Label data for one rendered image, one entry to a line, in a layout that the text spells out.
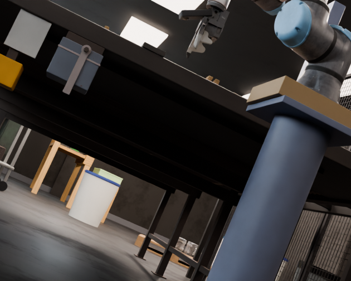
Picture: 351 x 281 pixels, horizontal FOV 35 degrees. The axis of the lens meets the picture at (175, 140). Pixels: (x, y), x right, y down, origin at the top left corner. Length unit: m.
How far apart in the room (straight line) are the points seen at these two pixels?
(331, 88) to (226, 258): 0.55
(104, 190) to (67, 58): 5.92
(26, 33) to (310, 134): 0.89
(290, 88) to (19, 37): 0.82
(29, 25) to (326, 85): 0.89
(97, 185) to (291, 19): 6.17
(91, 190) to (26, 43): 5.90
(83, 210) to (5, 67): 5.96
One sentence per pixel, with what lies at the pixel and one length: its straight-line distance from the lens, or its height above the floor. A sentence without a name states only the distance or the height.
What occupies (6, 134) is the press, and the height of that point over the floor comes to 0.67.
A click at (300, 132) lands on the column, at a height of 0.81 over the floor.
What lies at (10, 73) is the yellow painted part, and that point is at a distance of 1.74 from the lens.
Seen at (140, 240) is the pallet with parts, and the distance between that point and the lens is 7.56.
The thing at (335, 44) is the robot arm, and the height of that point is 1.08.
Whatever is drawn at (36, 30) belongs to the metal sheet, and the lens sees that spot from 1.79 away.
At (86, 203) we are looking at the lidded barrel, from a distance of 7.60.
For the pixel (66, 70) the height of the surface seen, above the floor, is 0.74.
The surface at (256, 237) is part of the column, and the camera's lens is 1.53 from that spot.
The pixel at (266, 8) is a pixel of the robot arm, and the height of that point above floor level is 1.28.
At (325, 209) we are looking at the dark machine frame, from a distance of 3.96.
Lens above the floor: 0.45
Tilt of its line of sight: 8 degrees up
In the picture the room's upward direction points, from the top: 24 degrees clockwise
